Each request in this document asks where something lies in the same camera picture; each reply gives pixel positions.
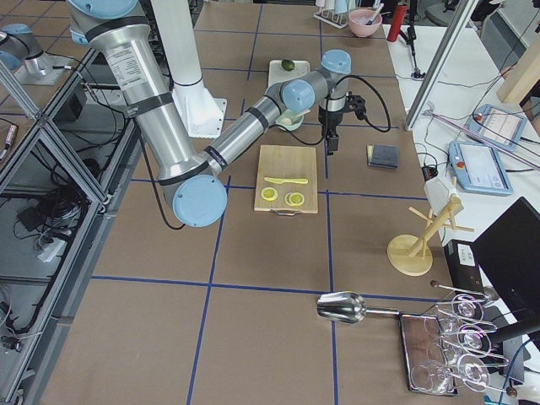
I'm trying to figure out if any dark tray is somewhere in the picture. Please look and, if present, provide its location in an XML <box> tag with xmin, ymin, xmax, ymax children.
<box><xmin>399</xmin><ymin>314</ymin><xmax>446</xmax><ymax>393</ymax></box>

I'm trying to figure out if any metal scoop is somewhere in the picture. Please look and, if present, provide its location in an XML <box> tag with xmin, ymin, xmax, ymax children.
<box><xmin>316</xmin><ymin>291</ymin><xmax>400</xmax><ymax>324</ymax></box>

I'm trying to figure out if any lemon slice front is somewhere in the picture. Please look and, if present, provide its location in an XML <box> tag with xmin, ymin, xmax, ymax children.
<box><xmin>285</xmin><ymin>192</ymin><xmax>305</xmax><ymax>207</ymax></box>

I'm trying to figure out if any wooden cutting board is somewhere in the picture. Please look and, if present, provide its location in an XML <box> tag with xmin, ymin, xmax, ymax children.
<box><xmin>254</xmin><ymin>145</ymin><xmax>318</xmax><ymax>215</ymax></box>

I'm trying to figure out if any black tripod stick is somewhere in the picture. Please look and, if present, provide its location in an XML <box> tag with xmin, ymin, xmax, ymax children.
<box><xmin>399</xmin><ymin>0</ymin><xmax>426</xmax><ymax>79</ymax></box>

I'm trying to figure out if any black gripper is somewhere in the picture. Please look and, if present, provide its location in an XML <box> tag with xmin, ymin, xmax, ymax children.
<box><xmin>318</xmin><ymin>107</ymin><xmax>343</xmax><ymax>155</ymax></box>

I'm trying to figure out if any aluminium frame post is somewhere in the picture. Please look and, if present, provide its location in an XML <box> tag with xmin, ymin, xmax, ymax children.
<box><xmin>405</xmin><ymin>0</ymin><xmax>478</xmax><ymax>131</ymax></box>

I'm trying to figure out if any white wire cup rack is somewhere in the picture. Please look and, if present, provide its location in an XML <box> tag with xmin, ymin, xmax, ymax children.
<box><xmin>313</xmin><ymin>0</ymin><xmax>349</xmax><ymax>29</ymax></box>

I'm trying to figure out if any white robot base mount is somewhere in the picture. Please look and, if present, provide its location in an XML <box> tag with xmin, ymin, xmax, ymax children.
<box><xmin>172</xmin><ymin>81</ymin><xmax>227</xmax><ymax>138</ymax></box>

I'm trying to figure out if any grey yellow cloth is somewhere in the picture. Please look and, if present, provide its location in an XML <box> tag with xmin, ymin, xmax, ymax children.
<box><xmin>366</xmin><ymin>144</ymin><xmax>399</xmax><ymax>169</ymax></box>

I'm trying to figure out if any pink grabber stick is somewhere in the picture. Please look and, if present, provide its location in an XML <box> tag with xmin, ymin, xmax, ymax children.
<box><xmin>423</xmin><ymin>110</ymin><xmax>540</xmax><ymax>172</ymax></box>

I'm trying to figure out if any blue teach pendant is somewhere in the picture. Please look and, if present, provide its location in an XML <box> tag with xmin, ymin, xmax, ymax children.
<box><xmin>448</xmin><ymin>141</ymin><xmax>513</xmax><ymax>196</ymax></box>
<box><xmin>467</xmin><ymin>104</ymin><xmax>528</xmax><ymax>152</ymax></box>

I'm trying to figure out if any yellow plastic knife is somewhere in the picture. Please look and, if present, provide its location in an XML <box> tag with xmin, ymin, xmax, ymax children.
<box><xmin>263</xmin><ymin>176</ymin><xmax>309</xmax><ymax>185</ymax></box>

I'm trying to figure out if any blue teach pendant near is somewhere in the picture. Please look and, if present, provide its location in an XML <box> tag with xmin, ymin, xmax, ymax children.
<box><xmin>448</xmin><ymin>141</ymin><xmax>513</xmax><ymax>196</ymax></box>

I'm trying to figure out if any black monitor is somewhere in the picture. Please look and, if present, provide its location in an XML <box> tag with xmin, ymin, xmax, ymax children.
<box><xmin>472</xmin><ymin>197</ymin><xmax>539</xmax><ymax>321</ymax></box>

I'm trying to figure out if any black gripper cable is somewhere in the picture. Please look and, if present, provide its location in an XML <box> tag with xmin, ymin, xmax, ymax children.
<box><xmin>290</xmin><ymin>74</ymin><xmax>392</xmax><ymax>147</ymax></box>

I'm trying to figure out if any lemon slice top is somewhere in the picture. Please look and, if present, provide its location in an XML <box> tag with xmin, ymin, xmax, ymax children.
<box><xmin>261</xmin><ymin>186</ymin><xmax>278</xmax><ymax>202</ymax></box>

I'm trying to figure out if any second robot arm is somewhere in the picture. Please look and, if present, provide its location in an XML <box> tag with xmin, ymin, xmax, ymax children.
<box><xmin>1</xmin><ymin>24</ymin><xmax>71</xmax><ymax>85</ymax></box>

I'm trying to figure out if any white bear tray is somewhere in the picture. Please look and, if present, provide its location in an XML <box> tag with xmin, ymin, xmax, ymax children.
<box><xmin>267</xmin><ymin>59</ymin><xmax>311</xmax><ymax>87</ymax></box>

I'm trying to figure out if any wine glass rack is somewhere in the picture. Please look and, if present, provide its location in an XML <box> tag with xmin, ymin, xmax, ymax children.
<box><xmin>412</xmin><ymin>280</ymin><xmax>509</xmax><ymax>397</ymax></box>

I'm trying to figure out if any wooden mug tree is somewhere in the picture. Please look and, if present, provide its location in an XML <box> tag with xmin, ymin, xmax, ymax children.
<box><xmin>386</xmin><ymin>193</ymin><xmax>474</xmax><ymax>277</ymax></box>

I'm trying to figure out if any pink bowl with ice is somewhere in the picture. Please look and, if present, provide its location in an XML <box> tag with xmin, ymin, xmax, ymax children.
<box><xmin>348</xmin><ymin>8</ymin><xmax>382</xmax><ymax>38</ymax></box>

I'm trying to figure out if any lemon slice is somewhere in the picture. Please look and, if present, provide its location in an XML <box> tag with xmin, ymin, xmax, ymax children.
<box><xmin>261</xmin><ymin>186</ymin><xmax>278</xmax><ymax>202</ymax></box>
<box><xmin>285</xmin><ymin>192</ymin><xmax>305</xmax><ymax>207</ymax></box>

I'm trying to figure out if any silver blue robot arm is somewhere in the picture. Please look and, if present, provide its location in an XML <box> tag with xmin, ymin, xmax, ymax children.
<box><xmin>68</xmin><ymin>1</ymin><xmax>351</xmax><ymax>227</ymax></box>

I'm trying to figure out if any light green bowl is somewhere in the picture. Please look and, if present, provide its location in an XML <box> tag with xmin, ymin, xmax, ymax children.
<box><xmin>275</xmin><ymin>110</ymin><xmax>304</xmax><ymax>131</ymax></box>

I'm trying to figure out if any blue teach pendant far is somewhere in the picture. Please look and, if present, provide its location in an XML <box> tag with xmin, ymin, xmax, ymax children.
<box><xmin>467</xmin><ymin>104</ymin><xmax>528</xmax><ymax>152</ymax></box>

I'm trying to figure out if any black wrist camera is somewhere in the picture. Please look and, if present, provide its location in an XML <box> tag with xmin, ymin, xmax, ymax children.
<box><xmin>346</xmin><ymin>94</ymin><xmax>366</xmax><ymax>121</ymax></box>

